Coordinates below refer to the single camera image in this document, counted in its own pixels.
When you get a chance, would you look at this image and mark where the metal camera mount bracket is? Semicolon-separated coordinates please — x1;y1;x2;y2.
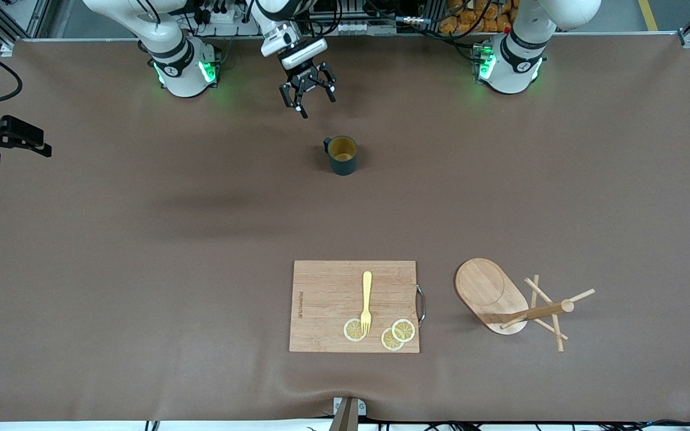
328;396;367;431

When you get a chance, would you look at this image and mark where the wooden mug tree rack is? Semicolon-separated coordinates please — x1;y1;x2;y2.
454;257;596;353

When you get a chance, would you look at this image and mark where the brown table mat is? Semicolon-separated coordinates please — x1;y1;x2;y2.
0;33;690;423

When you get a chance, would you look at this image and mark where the lemon slice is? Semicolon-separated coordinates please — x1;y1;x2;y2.
380;327;404;352
343;318;368;342
391;318;416;343

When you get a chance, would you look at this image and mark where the white power strip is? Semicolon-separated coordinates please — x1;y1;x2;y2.
194;0;244;26

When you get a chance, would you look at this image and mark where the dark teal cup yellow inside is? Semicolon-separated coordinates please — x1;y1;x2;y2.
323;135;359;177

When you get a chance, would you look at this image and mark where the yellow plastic fork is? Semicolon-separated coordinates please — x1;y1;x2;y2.
360;271;373;335

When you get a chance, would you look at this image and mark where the orange packaged snacks heap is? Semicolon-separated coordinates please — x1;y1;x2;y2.
441;0;516;34

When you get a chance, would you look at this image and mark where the bamboo cutting board metal handle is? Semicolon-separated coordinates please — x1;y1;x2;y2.
289;260;426;354

